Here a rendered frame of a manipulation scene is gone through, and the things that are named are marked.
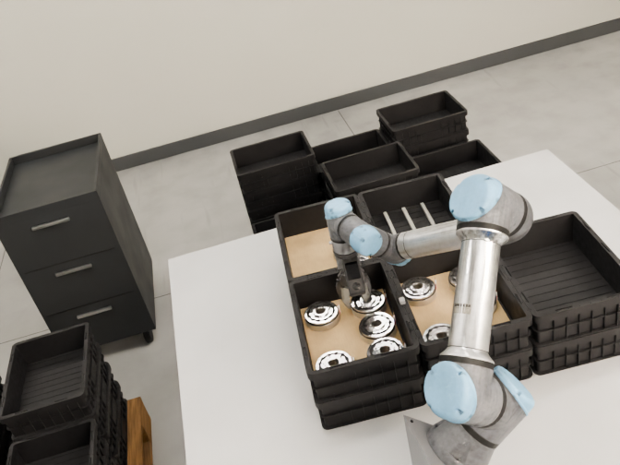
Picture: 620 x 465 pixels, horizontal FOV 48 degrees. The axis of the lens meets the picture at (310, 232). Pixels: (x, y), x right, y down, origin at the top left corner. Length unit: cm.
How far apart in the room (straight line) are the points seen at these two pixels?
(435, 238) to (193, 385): 90
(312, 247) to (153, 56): 283
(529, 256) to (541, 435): 58
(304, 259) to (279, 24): 287
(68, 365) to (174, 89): 266
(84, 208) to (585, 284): 199
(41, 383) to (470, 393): 182
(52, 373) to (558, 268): 186
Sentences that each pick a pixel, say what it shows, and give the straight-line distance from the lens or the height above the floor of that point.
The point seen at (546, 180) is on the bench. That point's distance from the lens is 285.
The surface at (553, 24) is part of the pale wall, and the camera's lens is 576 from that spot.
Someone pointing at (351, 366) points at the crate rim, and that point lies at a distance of 182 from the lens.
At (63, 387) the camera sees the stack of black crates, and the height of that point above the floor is 49.
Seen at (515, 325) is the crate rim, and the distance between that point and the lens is 188.
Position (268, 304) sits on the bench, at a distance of 242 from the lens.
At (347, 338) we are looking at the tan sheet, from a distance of 204.
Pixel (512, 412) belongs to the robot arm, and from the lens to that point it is 160.
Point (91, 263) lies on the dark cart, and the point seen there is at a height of 56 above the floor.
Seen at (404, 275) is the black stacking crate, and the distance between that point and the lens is 217.
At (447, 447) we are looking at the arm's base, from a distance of 164.
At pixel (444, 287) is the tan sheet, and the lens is 215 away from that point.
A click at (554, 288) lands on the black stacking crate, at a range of 214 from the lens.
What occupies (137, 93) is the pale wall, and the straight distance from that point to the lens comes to 506.
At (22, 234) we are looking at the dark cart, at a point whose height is 80.
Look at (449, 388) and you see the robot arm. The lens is 148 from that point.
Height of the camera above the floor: 222
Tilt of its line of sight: 34 degrees down
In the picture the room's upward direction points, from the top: 13 degrees counter-clockwise
